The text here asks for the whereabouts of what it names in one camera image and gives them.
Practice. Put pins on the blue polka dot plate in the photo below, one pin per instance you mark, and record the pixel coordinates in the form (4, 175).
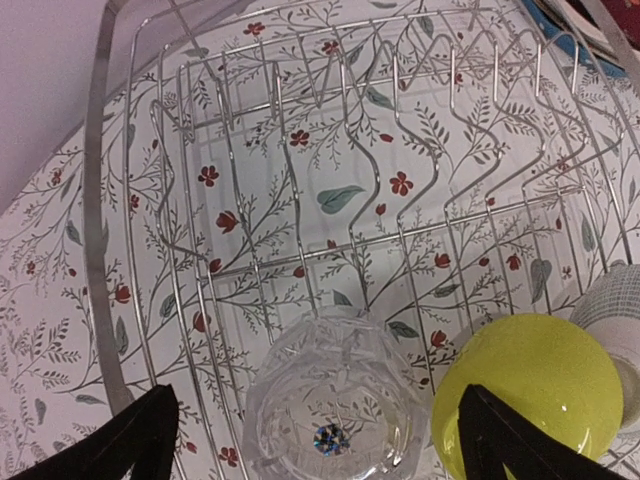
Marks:
(574, 44)

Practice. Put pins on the white ribbed plate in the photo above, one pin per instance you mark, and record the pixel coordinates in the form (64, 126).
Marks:
(573, 13)

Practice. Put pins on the floral table mat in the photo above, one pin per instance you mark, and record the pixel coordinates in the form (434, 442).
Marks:
(51, 393)

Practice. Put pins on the wire dish rack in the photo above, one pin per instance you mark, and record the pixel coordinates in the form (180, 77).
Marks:
(439, 163)

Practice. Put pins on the clear glass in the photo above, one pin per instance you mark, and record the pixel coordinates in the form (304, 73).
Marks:
(334, 399)

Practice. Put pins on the dark red black plate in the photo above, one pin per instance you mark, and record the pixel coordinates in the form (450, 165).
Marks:
(626, 14)

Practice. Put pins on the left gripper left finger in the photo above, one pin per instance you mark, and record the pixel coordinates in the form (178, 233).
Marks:
(140, 440)

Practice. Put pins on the yellow green bowl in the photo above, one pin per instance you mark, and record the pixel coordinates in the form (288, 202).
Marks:
(530, 390)

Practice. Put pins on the white grey patterned bowl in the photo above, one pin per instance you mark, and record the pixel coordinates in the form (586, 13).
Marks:
(609, 311)

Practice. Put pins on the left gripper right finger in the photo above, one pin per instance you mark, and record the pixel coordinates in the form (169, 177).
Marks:
(496, 442)

